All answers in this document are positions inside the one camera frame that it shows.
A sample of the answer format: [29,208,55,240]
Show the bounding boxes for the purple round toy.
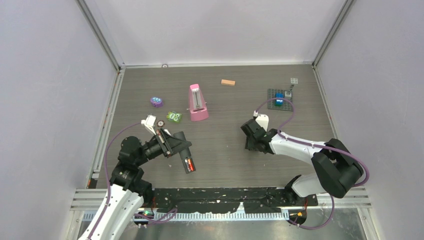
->
[150,96,164,108]

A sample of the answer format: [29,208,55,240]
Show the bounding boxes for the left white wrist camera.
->
[140,114,157,136]

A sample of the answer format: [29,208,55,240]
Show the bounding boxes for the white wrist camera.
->
[140,114,157,136]
[253,111,270,132]

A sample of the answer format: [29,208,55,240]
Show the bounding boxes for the green monster toy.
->
[166,111,183,123]

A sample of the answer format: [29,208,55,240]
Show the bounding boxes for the blue lego brick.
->
[274,92,285,107]

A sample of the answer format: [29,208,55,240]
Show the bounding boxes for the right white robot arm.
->
[240,118,366,205]

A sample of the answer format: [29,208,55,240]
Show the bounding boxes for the pink metronome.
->
[188,84,209,122]

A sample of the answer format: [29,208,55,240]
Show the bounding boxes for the grey lego baseplate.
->
[267,88,293,112]

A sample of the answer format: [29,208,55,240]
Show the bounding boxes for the red orange battery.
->
[186,158,195,172]

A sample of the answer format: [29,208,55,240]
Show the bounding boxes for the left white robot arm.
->
[80,128,192,240]

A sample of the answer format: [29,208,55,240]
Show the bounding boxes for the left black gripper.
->
[135,127,191,166]

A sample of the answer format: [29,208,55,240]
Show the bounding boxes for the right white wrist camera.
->
[253,111,270,132]

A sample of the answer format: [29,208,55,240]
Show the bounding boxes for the grey lego tower piece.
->
[284,84,295,101]

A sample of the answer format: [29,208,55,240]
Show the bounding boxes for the wooden block far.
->
[220,79,236,86]

